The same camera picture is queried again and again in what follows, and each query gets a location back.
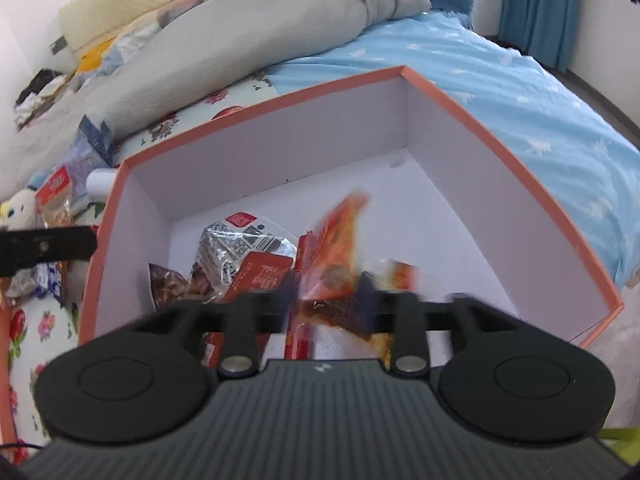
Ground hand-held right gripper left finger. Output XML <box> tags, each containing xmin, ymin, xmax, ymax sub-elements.
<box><xmin>132</xmin><ymin>280</ymin><xmax>301</xmax><ymax>380</ymax></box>

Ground yellow pillow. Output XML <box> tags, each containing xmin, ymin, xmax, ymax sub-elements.
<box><xmin>75</xmin><ymin>40</ymin><xmax>118</xmax><ymax>73</ymax></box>

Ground patterned quilt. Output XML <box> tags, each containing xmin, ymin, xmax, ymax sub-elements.
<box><xmin>65</xmin><ymin>7</ymin><xmax>191</xmax><ymax>91</ymax></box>

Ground brown snack packet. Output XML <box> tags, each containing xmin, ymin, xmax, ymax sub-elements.
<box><xmin>147</xmin><ymin>262</ymin><xmax>221</xmax><ymax>311</ymax></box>

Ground white blue plush toy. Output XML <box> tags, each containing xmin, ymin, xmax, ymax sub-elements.
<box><xmin>0</xmin><ymin>187</ymin><xmax>43</xmax><ymax>233</ymax></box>

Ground blue purple plastic bag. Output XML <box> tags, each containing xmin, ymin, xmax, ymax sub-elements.
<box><xmin>62</xmin><ymin>115</ymin><xmax>118</xmax><ymax>211</ymax></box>

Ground silver clear snack packet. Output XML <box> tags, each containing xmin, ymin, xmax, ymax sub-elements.
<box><xmin>192</xmin><ymin>212</ymin><xmax>298</xmax><ymax>301</ymax></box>

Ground white spray bottle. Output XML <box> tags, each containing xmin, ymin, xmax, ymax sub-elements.
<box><xmin>86</xmin><ymin>167</ymin><xmax>118</xmax><ymax>196</ymax></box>

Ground blue curtain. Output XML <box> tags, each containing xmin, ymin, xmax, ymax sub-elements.
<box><xmin>500</xmin><ymin>0</ymin><xmax>583</xmax><ymax>73</ymax></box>

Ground red label clear snack packet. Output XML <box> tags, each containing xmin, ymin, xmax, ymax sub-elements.
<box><xmin>34</xmin><ymin>166</ymin><xmax>76</xmax><ymax>226</ymax></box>

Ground black cable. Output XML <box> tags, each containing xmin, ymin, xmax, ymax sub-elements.
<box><xmin>0</xmin><ymin>440</ymin><xmax>36</xmax><ymax>458</ymax></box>

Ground orange cardboard box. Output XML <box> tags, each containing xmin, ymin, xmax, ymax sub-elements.
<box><xmin>80</xmin><ymin>65</ymin><xmax>626</xmax><ymax>361</ymax></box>

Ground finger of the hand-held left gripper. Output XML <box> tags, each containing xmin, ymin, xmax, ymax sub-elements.
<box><xmin>47</xmin><ymin>226</ymin><xmax>98</xmax><ymax>267</ymax></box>

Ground floral mat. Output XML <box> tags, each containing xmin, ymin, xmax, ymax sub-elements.
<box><xmin>7</xmin><ymin>77</ymin><xmax>281</xmax><ymax>461</ymax></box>

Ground light blue bed sheet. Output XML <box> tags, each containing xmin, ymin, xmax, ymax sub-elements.
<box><xmin>270</xmin><ymin>10</ymin><xmax>640</xmax><ymax>291</ymax></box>

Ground red sausage stick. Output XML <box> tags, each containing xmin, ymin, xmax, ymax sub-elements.
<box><xmin>284</xmin><ymin>231</ymin><xmax>323</xmax><ymax>361</ymax></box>

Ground blue white snack packet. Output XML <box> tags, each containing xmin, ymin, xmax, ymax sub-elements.
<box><xmin>30</xmin><ymin>262</ymin><xmax>68</xmax><ymax>306</ymax></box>

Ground orange label clear snack packet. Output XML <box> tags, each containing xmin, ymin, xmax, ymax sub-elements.
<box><xmin>285</xmin><ymin>190</ymin><xmax>421</xmax><ymax>361</ymax></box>

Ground pile of clothes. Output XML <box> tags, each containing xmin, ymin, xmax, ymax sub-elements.
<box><xmin>14</xmin><ymin>67</ymin><xmax>68</xmax><ymax>128</ymax></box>

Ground orange box lid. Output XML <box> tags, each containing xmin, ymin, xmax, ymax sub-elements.
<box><xmin>0</xmin><ymin>305</ymin><xmax>13</xmax><ymax>461</ymax></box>

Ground grey blanket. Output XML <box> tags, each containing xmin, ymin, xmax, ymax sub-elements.
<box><xmin>0</xmin><ymin>0</ymin><xmax>432</xmax><ymax>201</ymax></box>

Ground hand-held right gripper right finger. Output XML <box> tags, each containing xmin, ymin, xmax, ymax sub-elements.
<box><xmin>360</xmin><ymin>272</ymin><xmax>506</xmax><ymax>377</ymax></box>

